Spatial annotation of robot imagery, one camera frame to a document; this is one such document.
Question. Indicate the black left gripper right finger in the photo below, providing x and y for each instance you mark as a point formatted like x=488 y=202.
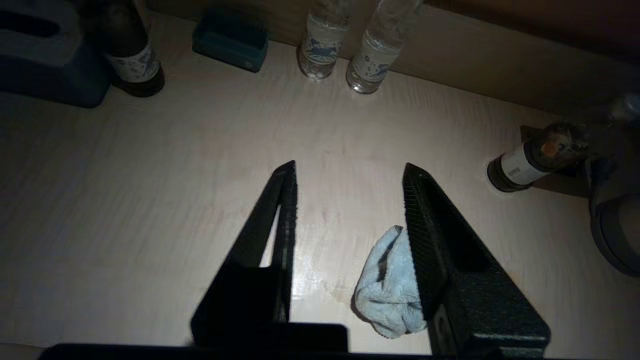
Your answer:
x=470 y=300

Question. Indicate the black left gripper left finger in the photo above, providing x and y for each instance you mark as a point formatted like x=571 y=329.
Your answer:
x=250 y=295

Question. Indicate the light blue microfiber cloth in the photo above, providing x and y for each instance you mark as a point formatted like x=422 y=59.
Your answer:
x=390 y=290

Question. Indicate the dark drink bottle white label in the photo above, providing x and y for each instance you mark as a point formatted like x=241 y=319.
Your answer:
x=525 y=165

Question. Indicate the grey kettle base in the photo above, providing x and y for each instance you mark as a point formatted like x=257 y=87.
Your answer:
x=617 y=250

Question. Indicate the beige electric kettle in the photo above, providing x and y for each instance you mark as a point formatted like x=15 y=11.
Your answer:
x=622 y=190

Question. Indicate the small blue plastic tray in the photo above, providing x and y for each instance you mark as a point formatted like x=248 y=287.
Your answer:
x=230 y=42

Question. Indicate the clear water bottle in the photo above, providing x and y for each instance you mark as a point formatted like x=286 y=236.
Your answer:
x=320 y=45
x=375 y=60

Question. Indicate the dark drink bottle patterned label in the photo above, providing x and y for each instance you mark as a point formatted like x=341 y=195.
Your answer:
x=132 y=62

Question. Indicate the grey-blue tissue box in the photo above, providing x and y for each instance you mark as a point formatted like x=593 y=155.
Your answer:
x=45 y=65

